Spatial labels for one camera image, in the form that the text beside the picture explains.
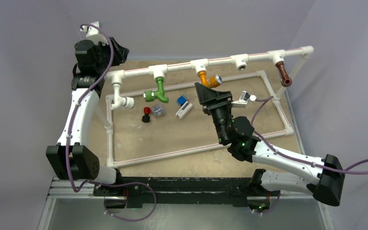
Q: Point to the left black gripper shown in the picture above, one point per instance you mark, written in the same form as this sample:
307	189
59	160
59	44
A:
120	54

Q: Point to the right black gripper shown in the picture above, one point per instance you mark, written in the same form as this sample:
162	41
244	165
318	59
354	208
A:
211	100

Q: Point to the orange plastic faucet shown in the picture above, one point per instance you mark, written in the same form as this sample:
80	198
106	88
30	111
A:
212	82

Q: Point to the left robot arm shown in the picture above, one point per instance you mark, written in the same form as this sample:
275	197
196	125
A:
71	155

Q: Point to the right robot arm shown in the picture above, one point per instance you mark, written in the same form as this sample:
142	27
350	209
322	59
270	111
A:
321	177

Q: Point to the white plastic clip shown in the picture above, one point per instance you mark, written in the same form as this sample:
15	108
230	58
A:
183	110

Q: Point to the blue small block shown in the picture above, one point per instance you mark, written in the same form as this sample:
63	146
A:
181	100

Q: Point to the clear plastic small box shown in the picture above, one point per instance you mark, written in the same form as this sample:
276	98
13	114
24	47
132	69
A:
157	110

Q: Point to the white plastic faucet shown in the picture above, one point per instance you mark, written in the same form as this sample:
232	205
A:
116	77

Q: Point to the green plastic faucet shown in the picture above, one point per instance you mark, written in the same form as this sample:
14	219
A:
158	94

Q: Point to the red and black knob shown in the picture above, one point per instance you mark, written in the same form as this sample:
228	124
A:
146	116

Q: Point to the brown plastic faucet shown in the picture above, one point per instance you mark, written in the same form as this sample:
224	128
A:
285	79

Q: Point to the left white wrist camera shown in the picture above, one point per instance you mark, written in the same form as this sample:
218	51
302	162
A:
94	35

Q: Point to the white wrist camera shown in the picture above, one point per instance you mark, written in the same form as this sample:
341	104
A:
244	98
94	35

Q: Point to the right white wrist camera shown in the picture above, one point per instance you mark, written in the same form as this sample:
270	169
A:
244	98

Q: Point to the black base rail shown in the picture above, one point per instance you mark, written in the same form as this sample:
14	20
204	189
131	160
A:
238	192

